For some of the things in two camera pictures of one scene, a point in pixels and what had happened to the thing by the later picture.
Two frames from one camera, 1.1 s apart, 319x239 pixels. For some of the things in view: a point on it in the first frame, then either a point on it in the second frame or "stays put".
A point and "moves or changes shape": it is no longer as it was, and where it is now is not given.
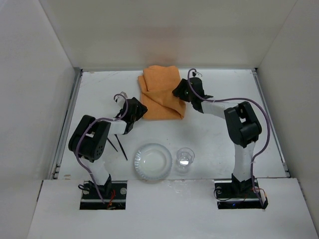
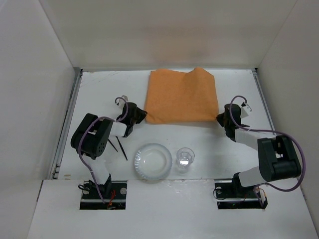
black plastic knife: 117,138 stays put
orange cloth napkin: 156,85 moves or changes shape
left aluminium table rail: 55,171 stays put
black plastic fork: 112,144 stays put
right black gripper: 180,89 → 222,118
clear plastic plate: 153,161 stays put
